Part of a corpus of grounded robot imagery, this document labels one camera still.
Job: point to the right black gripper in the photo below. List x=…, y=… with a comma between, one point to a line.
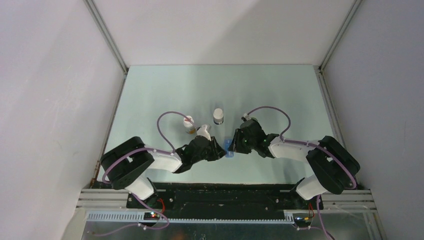
x=235, y=145

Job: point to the control board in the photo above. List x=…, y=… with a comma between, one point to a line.
x=302, y=219
x=151, y=216

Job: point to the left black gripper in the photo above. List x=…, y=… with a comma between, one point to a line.
x=217, y=152

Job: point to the blue pill organizer box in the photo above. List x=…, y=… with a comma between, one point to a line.
x=227, y=143

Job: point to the left aluminium frame post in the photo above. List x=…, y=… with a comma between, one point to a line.
x=106, y=34

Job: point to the left control board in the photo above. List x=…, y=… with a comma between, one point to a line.
x=151, y=216

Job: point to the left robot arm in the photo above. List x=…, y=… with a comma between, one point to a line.
x=125, y=164

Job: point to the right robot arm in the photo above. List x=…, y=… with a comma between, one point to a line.
x=334, y=168

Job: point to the right aluminium frame post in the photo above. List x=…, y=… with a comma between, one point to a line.
x=339, y=34

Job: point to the aluminium frame post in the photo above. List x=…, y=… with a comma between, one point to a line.
x=106, y=34
x=339, y=34

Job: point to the white bottle orange label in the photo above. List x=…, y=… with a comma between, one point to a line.
x=188, y=124

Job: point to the right control board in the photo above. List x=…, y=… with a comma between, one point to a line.
x=302, y=219

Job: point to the white pill bottle blue label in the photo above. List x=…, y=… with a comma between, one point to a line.
x=218, y=116

